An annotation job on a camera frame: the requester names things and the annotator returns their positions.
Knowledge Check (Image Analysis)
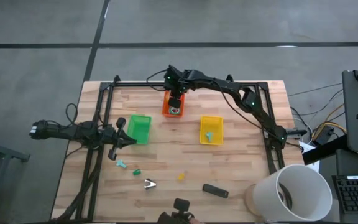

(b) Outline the white paper sheet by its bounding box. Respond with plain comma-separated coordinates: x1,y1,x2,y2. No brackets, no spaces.
298,140,321,174

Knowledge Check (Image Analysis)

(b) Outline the black keyboard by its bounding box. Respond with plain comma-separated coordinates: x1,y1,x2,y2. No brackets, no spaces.
331,174,358,215

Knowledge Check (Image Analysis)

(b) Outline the thin black floor cable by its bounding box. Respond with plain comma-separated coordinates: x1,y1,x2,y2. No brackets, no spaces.
287,82,344,98

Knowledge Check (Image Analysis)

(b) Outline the yellow cable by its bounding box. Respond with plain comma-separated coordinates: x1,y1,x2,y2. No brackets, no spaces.
311,104,347,141

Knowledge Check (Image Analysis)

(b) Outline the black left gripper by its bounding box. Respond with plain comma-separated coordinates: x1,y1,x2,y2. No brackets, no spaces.
101,117,137,161

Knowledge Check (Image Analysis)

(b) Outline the black camera device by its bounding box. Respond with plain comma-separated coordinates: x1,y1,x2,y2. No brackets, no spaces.
157,198,196,224

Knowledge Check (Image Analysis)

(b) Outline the green plastic basket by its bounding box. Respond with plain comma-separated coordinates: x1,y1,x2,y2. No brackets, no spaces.
126,114,152,146

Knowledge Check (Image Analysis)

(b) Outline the black support bar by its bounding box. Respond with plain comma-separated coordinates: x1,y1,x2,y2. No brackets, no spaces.
302,134,349,166

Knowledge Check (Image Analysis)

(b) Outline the black metal table frame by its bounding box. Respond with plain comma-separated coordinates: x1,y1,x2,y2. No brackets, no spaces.
75,74,287,222

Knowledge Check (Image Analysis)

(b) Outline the yellow plastic basket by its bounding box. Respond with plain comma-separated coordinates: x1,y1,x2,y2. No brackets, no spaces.
200,115,224,146

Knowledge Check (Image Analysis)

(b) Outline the black stapler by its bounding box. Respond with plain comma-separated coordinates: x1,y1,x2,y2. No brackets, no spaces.
202,183,229,199

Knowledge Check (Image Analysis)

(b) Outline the black cable loop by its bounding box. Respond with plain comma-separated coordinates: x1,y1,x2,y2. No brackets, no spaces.
65,103,78,126

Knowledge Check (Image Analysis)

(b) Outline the black power adapter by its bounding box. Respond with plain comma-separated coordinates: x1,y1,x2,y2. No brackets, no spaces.
314,125,335,146

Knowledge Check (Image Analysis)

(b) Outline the orange plastic basket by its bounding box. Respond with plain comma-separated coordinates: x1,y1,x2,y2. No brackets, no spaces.
161,89,186,119

